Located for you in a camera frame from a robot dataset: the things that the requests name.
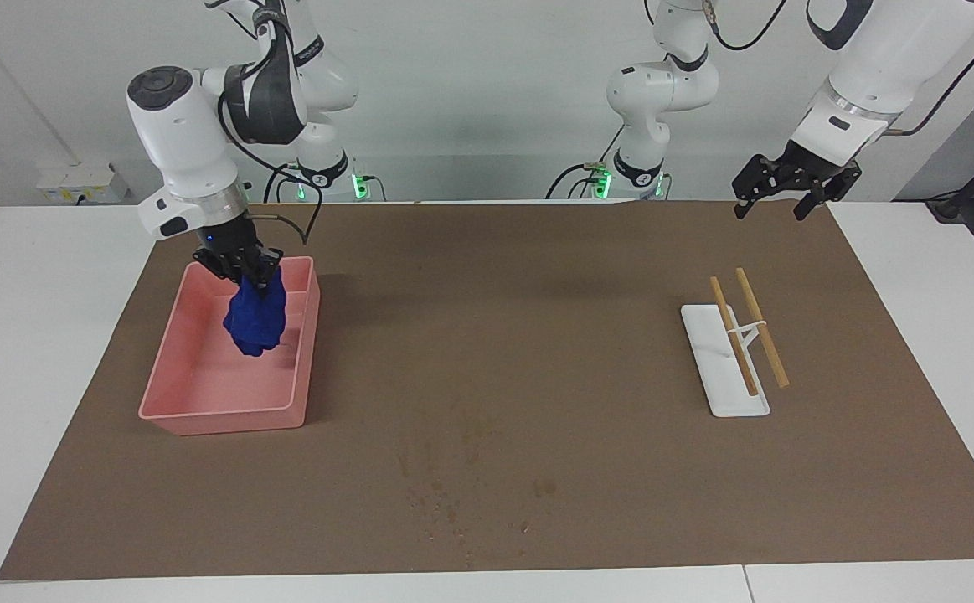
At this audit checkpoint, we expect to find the blue towel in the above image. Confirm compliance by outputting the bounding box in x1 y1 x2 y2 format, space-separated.
223 266 289 358

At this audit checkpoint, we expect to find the black base cable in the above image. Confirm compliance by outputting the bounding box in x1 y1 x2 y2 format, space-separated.
264 162 305 204
545 126 623 202

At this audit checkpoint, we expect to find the brown table mat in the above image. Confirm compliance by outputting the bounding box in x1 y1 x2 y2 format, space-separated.
0 199 974 581

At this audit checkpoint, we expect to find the white towel rack base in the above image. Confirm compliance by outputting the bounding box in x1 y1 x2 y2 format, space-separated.
680 303 772 418

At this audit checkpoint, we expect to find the white wall socket box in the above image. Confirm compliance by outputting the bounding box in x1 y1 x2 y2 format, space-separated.
36 162 130 205

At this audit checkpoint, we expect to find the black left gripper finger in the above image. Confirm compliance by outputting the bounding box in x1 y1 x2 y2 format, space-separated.
793 167 863 223
732 154 794 221

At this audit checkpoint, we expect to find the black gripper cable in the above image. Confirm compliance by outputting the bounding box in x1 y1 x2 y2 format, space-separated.
887 0 974 137
206 0 325 244

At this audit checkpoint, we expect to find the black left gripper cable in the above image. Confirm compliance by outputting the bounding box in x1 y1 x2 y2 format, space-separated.
887 0 974 137

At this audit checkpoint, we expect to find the pink plastic bin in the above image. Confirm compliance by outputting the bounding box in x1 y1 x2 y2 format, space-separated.
138 256 322 436

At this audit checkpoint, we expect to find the wooden rack rod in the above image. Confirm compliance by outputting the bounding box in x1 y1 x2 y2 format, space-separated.
709 276 760 398
735 268 790 389

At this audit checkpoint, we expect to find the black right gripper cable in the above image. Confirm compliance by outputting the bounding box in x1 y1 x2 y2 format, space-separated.
206 0 325 244

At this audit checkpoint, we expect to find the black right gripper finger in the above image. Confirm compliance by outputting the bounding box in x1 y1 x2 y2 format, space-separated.
243 246 283 295
193 249 241 282

